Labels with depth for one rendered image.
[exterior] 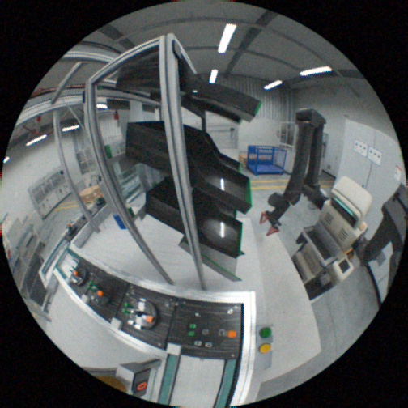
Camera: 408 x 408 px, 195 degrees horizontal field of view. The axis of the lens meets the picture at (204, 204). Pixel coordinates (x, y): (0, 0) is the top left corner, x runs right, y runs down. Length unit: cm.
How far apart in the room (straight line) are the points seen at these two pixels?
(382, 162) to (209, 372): 315
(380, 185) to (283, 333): 272
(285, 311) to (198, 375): 47
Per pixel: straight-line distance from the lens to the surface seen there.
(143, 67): 27
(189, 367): 62
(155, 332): 56
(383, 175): 296
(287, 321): 72
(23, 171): 1093
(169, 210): 28
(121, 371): 34
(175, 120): 17
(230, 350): 53
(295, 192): 62
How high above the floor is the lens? 149
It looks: 34 degrees down
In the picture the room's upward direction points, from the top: 5 degrees counter-clockwise
